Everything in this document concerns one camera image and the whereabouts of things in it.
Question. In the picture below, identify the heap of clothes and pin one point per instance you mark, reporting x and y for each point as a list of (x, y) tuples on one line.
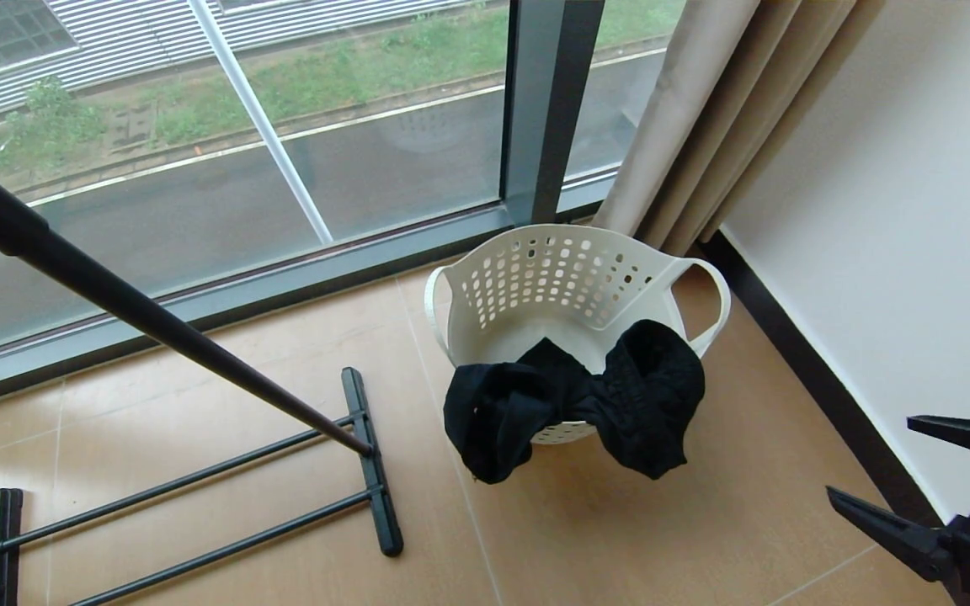
[(653, 396)]

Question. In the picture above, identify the white laundry basket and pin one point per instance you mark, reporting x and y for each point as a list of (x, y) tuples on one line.
[(552, 269)]

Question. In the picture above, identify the beige curtain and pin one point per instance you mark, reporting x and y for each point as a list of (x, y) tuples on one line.
[(704, 126)]

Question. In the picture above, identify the window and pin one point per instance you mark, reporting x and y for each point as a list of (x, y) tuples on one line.
[(199, 194)]

